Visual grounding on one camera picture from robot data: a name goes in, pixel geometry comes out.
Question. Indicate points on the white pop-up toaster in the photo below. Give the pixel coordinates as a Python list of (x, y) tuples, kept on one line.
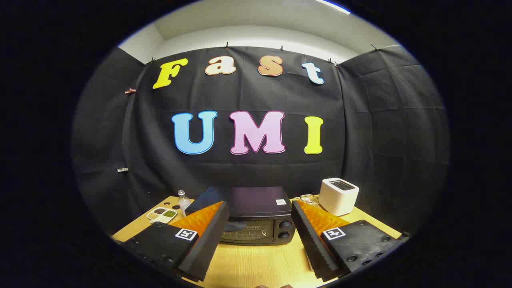
[(338, 198)]

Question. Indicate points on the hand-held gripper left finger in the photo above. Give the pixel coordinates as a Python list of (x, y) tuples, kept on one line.
[(208, 244)]

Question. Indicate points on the black toaster oven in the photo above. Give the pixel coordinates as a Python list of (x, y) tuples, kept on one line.
[(256, 200)]

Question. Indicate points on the white divided tray of beans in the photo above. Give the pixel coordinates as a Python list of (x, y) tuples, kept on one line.
[(162, 214)]

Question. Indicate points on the black backdrop cloth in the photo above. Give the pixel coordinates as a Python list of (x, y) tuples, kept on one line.
[(248, 172)]

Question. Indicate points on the clear plastic water bottle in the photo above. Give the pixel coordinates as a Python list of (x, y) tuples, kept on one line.
[(183, 204)]

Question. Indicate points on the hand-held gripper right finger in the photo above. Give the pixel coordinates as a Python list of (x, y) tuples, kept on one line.
[(316, 244)]

